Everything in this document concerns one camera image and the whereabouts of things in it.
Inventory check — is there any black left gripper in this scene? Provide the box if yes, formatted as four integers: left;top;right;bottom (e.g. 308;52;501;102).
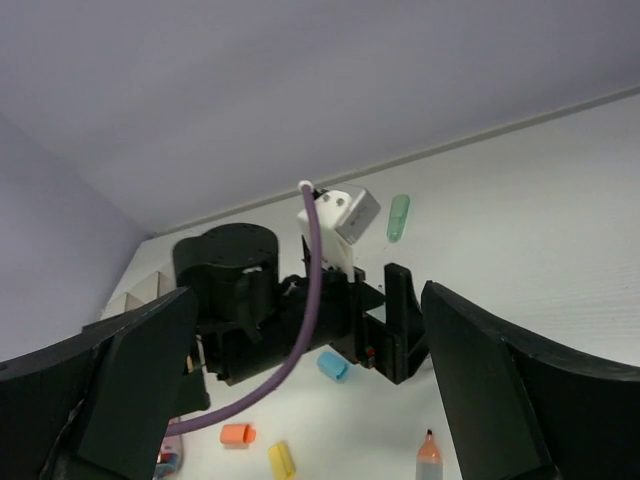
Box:
172;223;428;386

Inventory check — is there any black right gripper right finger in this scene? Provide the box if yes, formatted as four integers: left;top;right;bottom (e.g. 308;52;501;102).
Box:
421;281;639;479

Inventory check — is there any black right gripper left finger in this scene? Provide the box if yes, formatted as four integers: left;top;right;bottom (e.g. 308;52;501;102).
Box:
1;288;198;479

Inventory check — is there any blue highlighter cap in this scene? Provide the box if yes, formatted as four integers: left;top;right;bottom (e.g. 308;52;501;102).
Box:
316;352;349;382

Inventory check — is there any pink capped pen tube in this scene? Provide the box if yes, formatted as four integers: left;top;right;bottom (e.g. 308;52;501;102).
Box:
152;436;183;480

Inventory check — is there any orange highlighter cap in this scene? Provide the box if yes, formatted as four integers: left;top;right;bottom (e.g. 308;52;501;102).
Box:
219;423;257;448

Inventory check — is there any green capped highlighter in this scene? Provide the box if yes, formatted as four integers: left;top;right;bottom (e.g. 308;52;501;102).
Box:
387;194;411;243

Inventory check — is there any yellow highlighter cap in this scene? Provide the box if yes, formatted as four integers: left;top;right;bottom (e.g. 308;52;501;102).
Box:
267;441;296;480

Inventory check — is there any orange highlighter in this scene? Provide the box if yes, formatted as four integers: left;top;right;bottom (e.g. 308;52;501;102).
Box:
415;429;443;480

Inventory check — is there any smoky clear drawer organizer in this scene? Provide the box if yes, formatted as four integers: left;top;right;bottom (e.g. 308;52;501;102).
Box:
99;271;175;321

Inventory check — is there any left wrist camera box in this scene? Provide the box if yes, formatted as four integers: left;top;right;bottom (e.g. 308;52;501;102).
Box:
297;180;381;283

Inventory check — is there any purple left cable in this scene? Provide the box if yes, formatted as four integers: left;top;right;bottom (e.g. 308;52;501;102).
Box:
162;180;324;441

